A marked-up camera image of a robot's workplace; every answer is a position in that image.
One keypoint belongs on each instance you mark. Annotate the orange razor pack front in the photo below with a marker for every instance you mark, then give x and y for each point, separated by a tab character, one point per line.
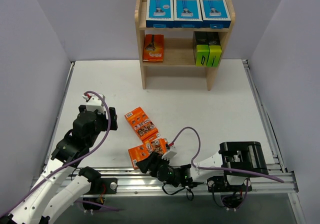
141	152

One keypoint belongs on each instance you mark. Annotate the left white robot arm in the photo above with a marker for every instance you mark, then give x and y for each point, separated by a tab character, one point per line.
44	203

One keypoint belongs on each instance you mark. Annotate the black green Gillette box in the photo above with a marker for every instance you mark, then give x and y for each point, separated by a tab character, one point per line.
201	48
215	49

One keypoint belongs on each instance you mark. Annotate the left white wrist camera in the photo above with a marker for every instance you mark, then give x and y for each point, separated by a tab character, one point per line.
93	103

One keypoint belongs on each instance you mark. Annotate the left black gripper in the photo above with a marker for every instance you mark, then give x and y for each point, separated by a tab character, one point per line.
112	119

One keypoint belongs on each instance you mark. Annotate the orange razor pack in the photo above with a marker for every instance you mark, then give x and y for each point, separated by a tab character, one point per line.
141	152
153	49
142	125

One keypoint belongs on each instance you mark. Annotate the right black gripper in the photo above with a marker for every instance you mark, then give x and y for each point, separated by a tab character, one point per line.
152	163

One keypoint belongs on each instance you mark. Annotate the orange razor pack top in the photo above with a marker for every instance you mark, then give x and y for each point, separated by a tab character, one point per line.
153	49

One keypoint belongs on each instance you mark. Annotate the wooden three-tier shelf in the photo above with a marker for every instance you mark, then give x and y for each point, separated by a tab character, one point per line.
178	52

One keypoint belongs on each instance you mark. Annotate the blue Harry's razor box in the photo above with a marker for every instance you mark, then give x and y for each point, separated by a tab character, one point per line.
187	14
215	14

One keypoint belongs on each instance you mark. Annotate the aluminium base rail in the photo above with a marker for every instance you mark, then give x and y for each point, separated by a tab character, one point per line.
133	183

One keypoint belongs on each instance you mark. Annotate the white Harry's razor blister pack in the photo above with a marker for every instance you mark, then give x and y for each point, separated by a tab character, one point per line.
159	14

